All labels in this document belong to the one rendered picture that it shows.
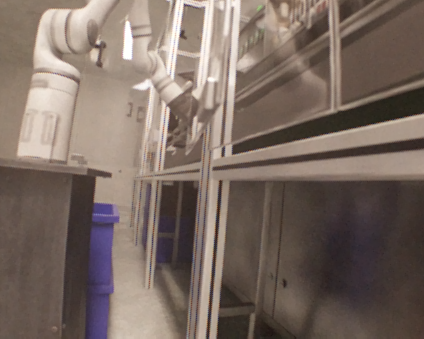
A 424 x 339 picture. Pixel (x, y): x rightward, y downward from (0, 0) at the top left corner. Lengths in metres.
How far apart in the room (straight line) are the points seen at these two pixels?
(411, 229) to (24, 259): 0.67
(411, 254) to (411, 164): 0.39
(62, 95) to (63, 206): 0.21
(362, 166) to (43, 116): 0.51
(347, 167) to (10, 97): 6.39
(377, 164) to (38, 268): 0.49
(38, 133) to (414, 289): 0.73
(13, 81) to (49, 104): 6.00
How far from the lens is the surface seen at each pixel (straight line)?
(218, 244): 0.54
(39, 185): 0.49
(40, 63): 0.60
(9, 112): 6.39
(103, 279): 0.87
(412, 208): 0.57
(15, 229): 0.52
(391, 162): 0.21
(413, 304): 0.59
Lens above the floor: 0.54
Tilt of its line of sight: 6 degrees up
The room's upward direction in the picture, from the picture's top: 5 degrees clockwise
